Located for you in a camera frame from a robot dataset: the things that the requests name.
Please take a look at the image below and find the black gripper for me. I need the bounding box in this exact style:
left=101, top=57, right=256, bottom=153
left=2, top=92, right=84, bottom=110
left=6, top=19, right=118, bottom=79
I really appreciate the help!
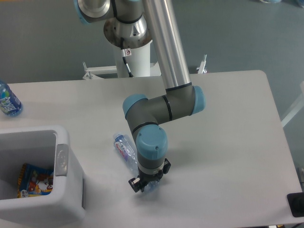
left=128, top=158, right=171, bottom=193

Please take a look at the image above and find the crushed clear plastic bottle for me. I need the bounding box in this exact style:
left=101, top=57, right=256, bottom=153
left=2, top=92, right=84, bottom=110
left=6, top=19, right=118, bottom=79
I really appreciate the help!
left=113, top=133, right=163, bottom=192

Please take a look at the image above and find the blue snack wrapper bag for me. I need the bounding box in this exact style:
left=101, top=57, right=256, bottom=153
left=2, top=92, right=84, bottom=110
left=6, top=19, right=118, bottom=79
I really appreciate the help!
left=17, top=163, right=54, bottom=198

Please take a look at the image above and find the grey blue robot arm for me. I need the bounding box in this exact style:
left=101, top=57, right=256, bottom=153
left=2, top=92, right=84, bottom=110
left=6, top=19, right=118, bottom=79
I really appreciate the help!
left=74, top=0, right=206, bottom=192

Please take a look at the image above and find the white trash can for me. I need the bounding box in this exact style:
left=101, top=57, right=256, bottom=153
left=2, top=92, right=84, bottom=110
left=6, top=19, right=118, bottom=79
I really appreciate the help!
left=0, top=125, right=86, bottom=228

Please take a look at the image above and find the black device at table edge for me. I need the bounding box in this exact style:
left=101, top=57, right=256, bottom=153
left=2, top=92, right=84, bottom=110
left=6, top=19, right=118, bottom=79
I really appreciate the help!
left=287, top=192, right=304, bottom=218

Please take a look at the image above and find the blue labelled drink bottle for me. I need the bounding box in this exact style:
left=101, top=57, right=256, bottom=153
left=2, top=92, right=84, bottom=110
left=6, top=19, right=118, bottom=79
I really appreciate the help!
left=0, top=80, right=23, bottom=116

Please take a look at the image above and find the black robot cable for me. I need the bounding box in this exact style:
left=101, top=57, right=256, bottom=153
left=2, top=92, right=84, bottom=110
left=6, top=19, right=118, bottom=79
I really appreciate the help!
left=119, top=37, right=134, bottom=78

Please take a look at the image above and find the white frame leg right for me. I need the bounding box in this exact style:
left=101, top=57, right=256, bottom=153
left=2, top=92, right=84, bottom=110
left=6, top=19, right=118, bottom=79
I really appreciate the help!
left=281, top=81, right=304, bottom=128

